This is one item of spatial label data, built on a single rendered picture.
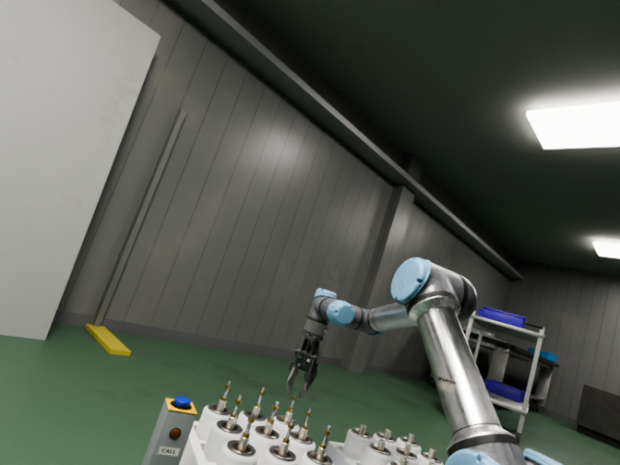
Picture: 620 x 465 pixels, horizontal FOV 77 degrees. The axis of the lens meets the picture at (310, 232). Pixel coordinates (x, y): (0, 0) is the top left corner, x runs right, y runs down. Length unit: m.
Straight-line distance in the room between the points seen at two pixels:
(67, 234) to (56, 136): 0.54
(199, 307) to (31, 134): 1.70
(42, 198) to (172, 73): 1.29
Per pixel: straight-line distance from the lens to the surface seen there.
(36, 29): 2.74
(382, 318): 1.22
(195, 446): 1.25
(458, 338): 0.85
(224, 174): 3.30
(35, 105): 2.60
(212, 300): 3.39
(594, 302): 8.82
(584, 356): 8.71
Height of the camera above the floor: 0.67
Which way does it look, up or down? 9 degrees up
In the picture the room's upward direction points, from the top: 18 degrees clockwise
